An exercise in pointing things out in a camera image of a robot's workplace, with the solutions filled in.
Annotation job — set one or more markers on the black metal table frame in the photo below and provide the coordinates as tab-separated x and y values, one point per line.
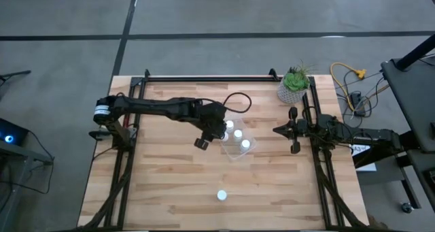
210	79

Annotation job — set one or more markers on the white paper sheet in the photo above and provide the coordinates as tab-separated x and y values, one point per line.
360	149

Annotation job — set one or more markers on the black tripod leg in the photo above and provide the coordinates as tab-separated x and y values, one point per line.
15	73

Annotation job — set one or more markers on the clear plastic basket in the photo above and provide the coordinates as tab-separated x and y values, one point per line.
234	153

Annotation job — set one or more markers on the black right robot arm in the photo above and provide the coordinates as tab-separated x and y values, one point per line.
374	135

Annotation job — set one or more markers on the grey cart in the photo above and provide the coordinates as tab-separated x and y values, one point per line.
23	154

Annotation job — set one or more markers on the black power strip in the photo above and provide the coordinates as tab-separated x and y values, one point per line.
357	102

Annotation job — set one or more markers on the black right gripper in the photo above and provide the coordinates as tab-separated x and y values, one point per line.
295	130

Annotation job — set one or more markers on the green succulent plant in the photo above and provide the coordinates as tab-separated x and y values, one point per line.
296	81

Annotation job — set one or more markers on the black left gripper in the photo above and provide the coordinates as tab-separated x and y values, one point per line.
212	128

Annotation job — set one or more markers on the black caster wheel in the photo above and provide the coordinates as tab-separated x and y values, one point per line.
406	207

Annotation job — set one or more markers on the black device with blue light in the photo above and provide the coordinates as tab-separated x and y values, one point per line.
17	131

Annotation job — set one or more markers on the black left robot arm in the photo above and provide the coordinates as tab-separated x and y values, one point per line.
159	107

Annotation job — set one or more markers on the potted green plant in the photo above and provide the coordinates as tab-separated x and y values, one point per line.
288	96

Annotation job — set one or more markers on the black side table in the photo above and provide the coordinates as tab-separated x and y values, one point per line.
414	99

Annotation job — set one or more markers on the spiky air plant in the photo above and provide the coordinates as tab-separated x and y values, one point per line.
301	69

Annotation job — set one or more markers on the black pole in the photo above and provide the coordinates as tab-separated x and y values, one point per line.
416	53

